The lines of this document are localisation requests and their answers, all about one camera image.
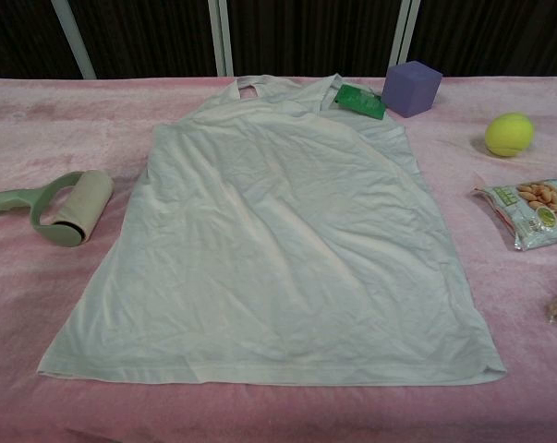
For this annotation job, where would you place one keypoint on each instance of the green lint roller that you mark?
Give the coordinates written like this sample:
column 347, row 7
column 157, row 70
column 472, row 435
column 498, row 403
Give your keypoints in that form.
column 81, row 198

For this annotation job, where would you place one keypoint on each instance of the white tank top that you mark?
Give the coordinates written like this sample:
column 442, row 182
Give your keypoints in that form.
column 269, row 240

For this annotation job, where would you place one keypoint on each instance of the green foil packet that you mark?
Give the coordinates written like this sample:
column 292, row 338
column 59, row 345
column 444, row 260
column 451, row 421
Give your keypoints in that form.
column 361, row 101

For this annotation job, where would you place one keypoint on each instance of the purple foam cube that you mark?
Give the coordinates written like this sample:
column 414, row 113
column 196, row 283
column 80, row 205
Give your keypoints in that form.
column 409, row 90

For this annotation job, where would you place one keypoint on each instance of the yellow tennis ball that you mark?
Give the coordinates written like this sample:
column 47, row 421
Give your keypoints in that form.
column 510, row 135

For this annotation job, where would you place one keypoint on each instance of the pink plush tablecloth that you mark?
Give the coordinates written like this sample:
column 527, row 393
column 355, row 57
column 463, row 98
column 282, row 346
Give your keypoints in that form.
column 52, row 323

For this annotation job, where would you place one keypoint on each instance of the peanut snack bag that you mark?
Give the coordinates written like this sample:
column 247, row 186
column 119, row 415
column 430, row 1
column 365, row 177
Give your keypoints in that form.
column 536, row 207

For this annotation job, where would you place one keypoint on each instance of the white metal frame post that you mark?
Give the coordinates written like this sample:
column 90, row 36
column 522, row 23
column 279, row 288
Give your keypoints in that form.
column 221, row 37
column 405, row 32
column 75, row 41

